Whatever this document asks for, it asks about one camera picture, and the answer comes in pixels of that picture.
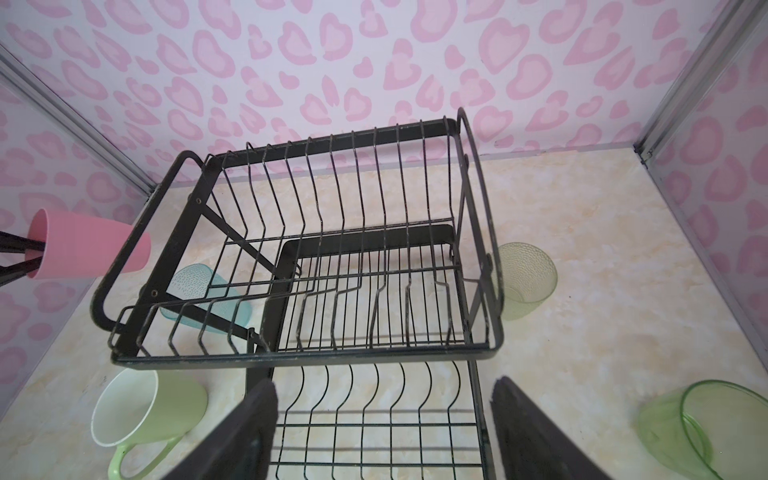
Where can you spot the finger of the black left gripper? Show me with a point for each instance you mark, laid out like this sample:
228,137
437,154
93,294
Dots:
10,243
14,272

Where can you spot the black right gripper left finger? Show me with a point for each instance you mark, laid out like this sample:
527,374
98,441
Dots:
240,446

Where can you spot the pink plastic cup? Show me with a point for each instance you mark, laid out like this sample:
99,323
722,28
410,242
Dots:
76,246

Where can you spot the frosted pale green textured cup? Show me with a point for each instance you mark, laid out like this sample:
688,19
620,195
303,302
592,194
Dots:
530,277

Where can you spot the light green ceramic mug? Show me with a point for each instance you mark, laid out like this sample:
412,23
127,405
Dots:
143,407

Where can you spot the aluminium corner frame post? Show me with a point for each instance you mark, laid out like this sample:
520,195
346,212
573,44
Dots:
26,84
730,30

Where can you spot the black wire dish rack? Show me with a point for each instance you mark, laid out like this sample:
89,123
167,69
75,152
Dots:
371,264

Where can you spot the clear green plastic cup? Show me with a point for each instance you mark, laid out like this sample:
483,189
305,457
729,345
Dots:
711,429

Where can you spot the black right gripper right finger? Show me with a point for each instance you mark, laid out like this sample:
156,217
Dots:
531,445

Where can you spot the aluminium corner frame post left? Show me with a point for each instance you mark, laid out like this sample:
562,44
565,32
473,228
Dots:
26,84

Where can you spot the frosted teal textured cup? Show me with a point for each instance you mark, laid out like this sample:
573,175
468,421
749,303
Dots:
200,281

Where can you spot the aluminium corner frame post right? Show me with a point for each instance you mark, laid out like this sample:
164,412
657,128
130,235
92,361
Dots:
730,30

